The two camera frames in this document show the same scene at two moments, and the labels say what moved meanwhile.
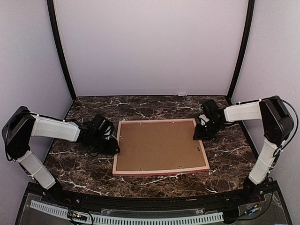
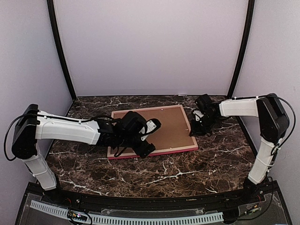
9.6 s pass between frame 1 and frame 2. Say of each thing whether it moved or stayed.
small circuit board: stayed
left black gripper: moved
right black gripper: moved
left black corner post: stayed
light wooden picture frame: moved
